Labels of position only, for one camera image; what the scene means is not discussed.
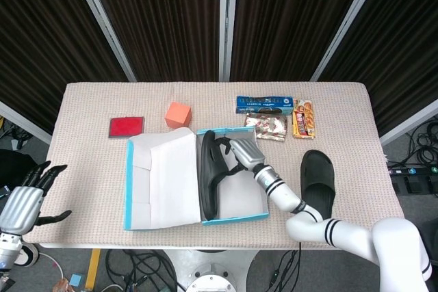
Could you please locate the red flat stamp pad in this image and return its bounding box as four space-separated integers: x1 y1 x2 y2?
108 116 146 140

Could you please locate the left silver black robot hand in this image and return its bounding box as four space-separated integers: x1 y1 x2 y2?
0 160 73 237

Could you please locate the silver red snack packet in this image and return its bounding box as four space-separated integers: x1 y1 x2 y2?
243 111 288 142

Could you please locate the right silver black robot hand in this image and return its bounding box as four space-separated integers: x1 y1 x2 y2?
214 136 266 178

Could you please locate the silver aluminium partition post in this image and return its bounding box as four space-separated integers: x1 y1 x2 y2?
67 0 138 83
379 98 438 146
309 0 389 83
218 0 240 83
0 100 52 146

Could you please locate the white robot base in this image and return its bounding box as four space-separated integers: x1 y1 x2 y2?
160 249 257 292

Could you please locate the blue snack package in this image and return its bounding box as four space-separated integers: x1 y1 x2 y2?
235 95 294 116

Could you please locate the yellow snack packet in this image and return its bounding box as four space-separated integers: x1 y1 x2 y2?
291 97 318 140

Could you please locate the light blue shoe box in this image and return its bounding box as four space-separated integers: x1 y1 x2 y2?
123 126 270 232

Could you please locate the black power strip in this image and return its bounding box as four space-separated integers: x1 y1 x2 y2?
388 165 438 177

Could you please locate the white black sneaker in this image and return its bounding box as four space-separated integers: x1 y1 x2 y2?
15 242 40 267

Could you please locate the black floor cable tangle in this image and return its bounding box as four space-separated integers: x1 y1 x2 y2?
407 120 438 170
105 249 179 292

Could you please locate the black rubber slipper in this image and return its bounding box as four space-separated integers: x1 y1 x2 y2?
200 130 240 221
300 149 335 221

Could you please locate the orange cube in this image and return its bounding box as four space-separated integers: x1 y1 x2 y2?
164 101 192 131

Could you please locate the beige cloth-covered table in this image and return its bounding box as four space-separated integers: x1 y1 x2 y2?
40 81 404 250

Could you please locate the black cable with inline switch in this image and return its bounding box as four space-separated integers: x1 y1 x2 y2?
266 250 302 288

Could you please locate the person in black clothes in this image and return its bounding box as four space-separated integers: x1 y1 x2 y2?
0 150 38 190

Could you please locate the yellow floor tape strip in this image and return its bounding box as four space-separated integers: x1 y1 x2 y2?
84 248 103 289

